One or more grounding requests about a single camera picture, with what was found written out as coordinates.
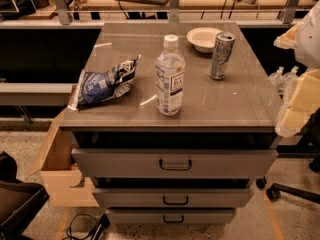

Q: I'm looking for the grey top drawer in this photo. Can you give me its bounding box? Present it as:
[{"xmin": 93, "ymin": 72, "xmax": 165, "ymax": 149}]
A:
[{"xmin": 72, "ymin": 148, "xmax": 277, "ymax": 179}]

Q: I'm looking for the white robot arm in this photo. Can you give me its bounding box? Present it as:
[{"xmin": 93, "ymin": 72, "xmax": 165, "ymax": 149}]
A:
[{"xmin": 274, "ymin": 1, "xmax": 320, "ymax": 137}]

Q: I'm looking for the grey drawer cabinet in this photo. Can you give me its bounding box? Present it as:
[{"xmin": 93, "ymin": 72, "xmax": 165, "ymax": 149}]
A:
[{"xmin": 59, "ymin": 21, "xmax": 284, "ymax": 226}]

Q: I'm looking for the grey bottom drawer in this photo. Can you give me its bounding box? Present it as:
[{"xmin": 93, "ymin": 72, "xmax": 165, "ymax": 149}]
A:
[{"xmin": 106, "ymin": 208, "xmax": 236, "ymax": 224}]

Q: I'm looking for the right clear sanitizer bottle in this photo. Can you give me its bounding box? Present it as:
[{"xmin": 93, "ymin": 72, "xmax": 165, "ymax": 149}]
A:
[{"xmin": 283, "ymin": 66, "xmax": 299, "ymax": 91}]

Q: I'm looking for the clear sanitizer bottle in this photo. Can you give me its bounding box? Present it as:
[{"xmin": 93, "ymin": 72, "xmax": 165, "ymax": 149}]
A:
[
  {"xmin": 283, "ymin": 66, "xmax": 299, "ymax": 91},
  {"xmin": 269, "ymin": 66, "xmax": 284, "ymax": 92}
]

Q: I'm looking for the left clear sanitizer bottle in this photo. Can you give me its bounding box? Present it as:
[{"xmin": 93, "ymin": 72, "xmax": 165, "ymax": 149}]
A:
[{"xmin": 269, "ymin": 66, "xmax": 284, "ymax": 92}]

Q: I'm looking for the silver drink can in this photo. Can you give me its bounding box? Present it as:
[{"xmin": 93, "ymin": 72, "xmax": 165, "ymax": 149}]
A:
[{"xmin": 209, "ymin": 32, "xmax": 235, "ymax": 80}]

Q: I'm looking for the white bowl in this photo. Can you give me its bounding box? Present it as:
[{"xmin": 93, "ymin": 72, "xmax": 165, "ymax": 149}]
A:
[{"xmin": 187, "ymin": 27, "xmax": 221, "ymax": 53}]

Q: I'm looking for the clear plastic water bottle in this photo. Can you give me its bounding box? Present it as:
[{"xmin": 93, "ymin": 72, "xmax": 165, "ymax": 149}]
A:
[{"xmin": 155, "ymin": 34, "xmax": 185, "ymax": 115}]

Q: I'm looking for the blue chip bag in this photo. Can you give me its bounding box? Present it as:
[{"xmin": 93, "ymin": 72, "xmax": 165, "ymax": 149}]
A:
[{"xmin": 68, "ymin": 55, "xmax": 141, "ymax": 111}]

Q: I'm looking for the cardboard box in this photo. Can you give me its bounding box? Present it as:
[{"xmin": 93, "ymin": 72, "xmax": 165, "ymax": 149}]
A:
[{"xmin": 29, "ymin": 111, "xmax": 98, "ymax": 207}]

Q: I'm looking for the black office chair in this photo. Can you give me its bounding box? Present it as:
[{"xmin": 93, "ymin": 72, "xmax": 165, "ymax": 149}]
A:
[{"xmin": 0, "ymin": 152, "xmax": 49, "ymax": 240}]

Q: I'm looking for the metal railing frame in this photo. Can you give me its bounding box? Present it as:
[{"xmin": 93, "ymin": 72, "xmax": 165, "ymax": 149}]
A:
[{"xmin": 0, "ymin": 0, "xmax": 320, "ymax": 30}]

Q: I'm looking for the black cable on floor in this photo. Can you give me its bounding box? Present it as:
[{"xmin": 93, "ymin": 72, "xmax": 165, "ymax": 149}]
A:
[{"xmin": 61, "ymin": 213, "xmax": 111, "ymax": 240}]

